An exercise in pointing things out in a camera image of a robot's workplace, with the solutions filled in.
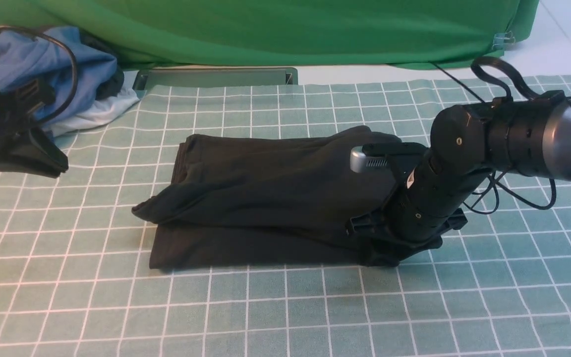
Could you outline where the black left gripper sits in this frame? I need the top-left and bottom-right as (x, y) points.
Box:
(0, 79), (69, 179)

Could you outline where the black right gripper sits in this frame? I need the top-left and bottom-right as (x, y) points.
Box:
(347, 105), (493, 268)

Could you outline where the dark gray long-sleeved shirt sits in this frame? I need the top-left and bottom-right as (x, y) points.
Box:
(132, 126), (400, 270)

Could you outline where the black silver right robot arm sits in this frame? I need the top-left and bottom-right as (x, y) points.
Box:
(346, 90), (571, 267)

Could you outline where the blue crumpled shirt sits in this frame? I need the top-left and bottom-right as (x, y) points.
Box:
(0, 26), (118, 126)

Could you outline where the green checkered table cloth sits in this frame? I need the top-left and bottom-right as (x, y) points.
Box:
(0, 79), (571, 357)

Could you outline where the green backdrop cloth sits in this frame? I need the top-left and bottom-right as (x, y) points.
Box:
(0, 0), (539, 70)

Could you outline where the metal binder clip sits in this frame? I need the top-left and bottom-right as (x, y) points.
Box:
(492, 31), (516, 51)

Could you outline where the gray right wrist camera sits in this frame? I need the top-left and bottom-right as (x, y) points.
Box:
(349, 142), (427, 176)

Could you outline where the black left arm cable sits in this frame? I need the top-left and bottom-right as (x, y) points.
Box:
(0, 25), (79, 129)

